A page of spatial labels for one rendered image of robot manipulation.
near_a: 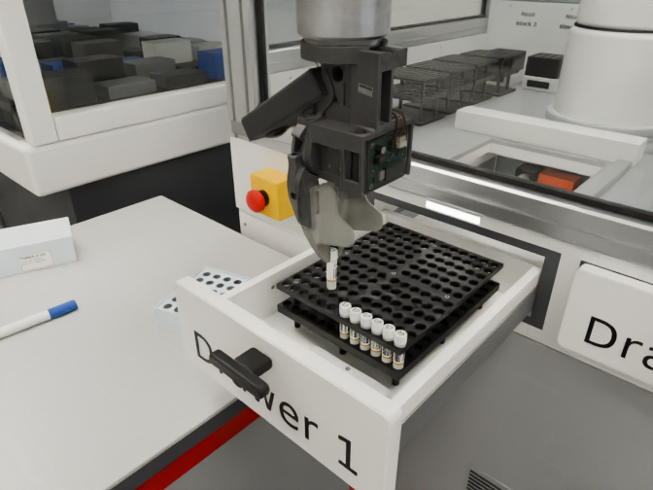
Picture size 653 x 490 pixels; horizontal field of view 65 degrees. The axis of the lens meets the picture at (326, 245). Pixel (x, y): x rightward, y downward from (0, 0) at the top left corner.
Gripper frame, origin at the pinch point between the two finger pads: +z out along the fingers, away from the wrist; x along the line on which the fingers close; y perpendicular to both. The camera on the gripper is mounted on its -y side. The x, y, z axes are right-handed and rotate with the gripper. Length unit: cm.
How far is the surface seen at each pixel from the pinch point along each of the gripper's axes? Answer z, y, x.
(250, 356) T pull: 6.1, 1.4, -12.1
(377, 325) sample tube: 6.2, 7.3, -0.5
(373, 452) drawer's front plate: 9.1, 15.0, -10.9
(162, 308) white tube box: 17.9, -26.4, -5.9
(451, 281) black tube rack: 7.6, 7.8, 13.2
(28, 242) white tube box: 16, -58, -12
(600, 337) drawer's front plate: 12.5, 23.1, 21.1
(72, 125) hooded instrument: 5, -78, 8
